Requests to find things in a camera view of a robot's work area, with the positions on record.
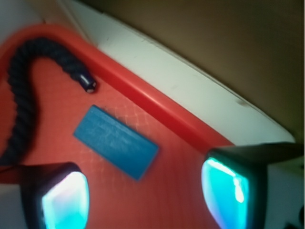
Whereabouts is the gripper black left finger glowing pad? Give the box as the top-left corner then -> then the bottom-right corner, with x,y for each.
20,162 -> 90,229

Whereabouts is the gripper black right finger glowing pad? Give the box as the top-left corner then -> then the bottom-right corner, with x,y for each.
201,143 -> 305,229

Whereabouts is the brown cardboard panel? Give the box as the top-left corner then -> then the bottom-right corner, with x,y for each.
85,0 -> 305,143

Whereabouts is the blue rectangular block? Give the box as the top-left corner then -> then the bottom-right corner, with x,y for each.
73,105 -> 159,180

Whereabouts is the red plastic tray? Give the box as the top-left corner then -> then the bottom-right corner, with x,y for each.
0,25 -> 230,229

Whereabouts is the dark navy rope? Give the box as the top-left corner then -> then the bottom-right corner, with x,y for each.
0,37 -> 98,166

